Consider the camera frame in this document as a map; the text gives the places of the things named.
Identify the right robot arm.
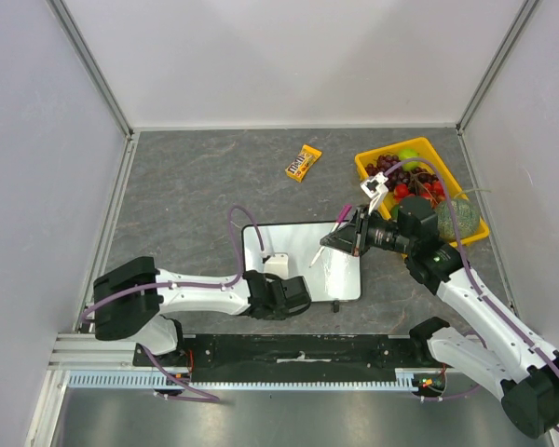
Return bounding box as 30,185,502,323
320,196,559,439

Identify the aluminium frame post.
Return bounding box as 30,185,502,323
47,0,133,138
456,0,540,136

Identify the slotted cable duct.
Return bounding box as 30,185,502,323
67,371,436,394

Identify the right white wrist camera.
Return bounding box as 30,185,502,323
360,172,389,212

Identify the green netted melon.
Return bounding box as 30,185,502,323
434,188,484,242

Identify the yellow candy packet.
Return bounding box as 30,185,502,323
285,144,322,183

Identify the left aluminium frame post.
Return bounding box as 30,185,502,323
47,0,133,138

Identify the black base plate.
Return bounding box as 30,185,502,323
156,334,442,383

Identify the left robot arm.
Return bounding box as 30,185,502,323
82,256,312,366

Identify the light green pear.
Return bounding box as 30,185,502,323
397,147,420,171

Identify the dark green lime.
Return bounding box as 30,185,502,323
390,205,400,221

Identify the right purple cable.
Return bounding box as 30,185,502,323
384,157,559,446

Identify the white whiteboard black frame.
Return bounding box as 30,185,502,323
241,222,361,303

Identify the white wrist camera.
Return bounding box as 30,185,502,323
360,172,389,212
263,252,289,279

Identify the right aluminium frame post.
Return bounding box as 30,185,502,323
456,0,540,136

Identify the pink whiteboard marker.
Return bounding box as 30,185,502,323
308,204,352,268

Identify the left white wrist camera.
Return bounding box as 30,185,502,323
263,252,289,279

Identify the purple grape bunch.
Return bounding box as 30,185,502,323
364,155,438,191

